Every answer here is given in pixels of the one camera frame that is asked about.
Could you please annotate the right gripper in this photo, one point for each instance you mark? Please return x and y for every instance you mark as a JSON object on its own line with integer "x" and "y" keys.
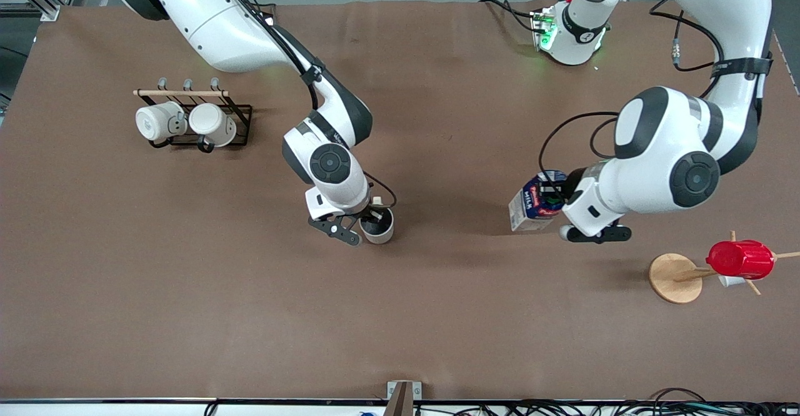
{"x": 365, "y": 217}

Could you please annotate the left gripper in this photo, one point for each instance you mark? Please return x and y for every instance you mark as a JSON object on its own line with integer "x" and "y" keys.
{"x": 570, "y": 183}

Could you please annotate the cream mug with grey inside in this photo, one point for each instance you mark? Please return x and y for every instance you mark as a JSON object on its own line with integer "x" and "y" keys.
{"x": 382, "y": 233}

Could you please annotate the blue milk carton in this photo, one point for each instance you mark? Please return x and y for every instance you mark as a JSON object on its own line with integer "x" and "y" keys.
{"x": 528, "y": 207}

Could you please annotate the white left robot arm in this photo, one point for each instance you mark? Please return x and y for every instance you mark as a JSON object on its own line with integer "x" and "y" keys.
{"x": 662, "y": 153}

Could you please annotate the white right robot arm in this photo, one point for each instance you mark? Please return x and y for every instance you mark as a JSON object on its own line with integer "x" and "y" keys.
{"x": 225, "y": 29}

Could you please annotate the small white cup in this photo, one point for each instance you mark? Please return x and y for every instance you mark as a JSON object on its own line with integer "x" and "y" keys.
{"x": 730, "y": 281}

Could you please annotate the red plastic cup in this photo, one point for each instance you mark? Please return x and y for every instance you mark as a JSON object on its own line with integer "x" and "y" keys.
{"x": 740, "y": 260}

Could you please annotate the wooden mug tree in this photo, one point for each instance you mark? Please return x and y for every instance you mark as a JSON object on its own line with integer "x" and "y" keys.
{"x": 675, "y": 278}

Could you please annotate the plain white mug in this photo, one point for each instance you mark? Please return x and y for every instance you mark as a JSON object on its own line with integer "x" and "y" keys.
{"x": 212, "y": 123}

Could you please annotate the white mug with grey print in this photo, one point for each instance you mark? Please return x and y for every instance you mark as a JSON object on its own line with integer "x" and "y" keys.
{"x": 155, "y": 122}

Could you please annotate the grey metal camera bracket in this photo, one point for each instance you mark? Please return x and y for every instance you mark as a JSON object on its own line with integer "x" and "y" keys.
{"x": 404, "y": 397}

